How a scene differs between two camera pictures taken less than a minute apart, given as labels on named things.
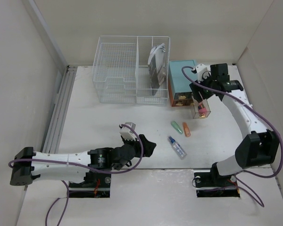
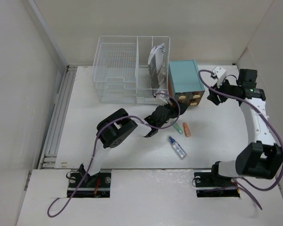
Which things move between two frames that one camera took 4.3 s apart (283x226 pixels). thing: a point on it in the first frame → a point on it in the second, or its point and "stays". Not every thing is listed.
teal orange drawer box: x=181 y=73 stays
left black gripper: x=147 y=147 → x=174 y=109
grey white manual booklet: x=156 y=63 stays
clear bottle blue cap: x=178 y=149 stays
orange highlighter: x=187 y=131 stays
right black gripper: x=195 y=89 → x=213 y=98
